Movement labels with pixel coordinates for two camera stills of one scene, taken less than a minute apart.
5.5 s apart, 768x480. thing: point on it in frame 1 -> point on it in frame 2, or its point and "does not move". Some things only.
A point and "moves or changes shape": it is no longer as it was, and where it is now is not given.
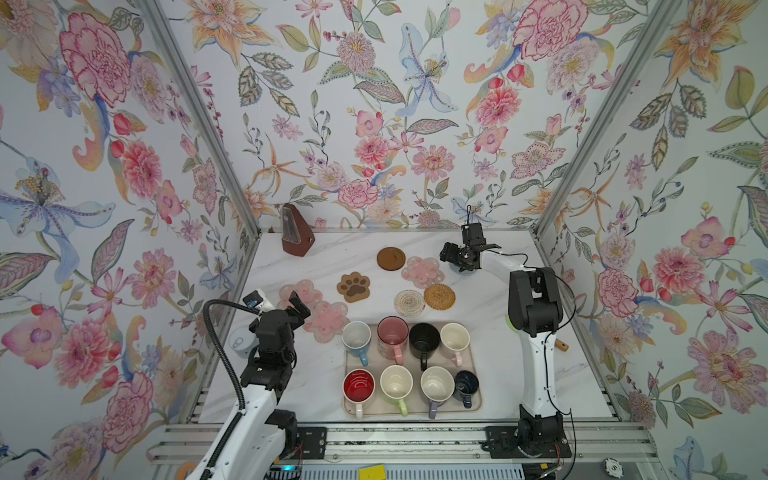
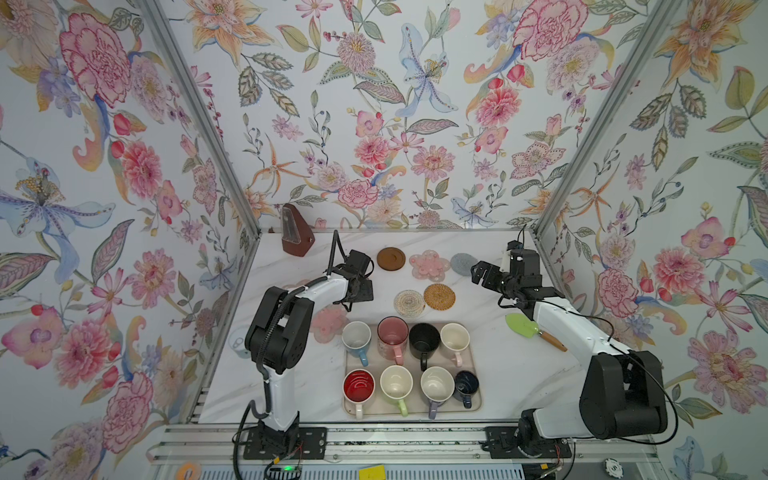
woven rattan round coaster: [439, 296] does not move
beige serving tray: [416, 368] does not move
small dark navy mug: [466, 383] does not move
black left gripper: [300, 308] -> [367, 291]
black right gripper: [449, 253] -> [494, 272]
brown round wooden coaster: [391, 258] does not move
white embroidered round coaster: [409, 303] does not move
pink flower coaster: [327, 320] does not move
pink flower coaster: [422, 271] moves or changes shape
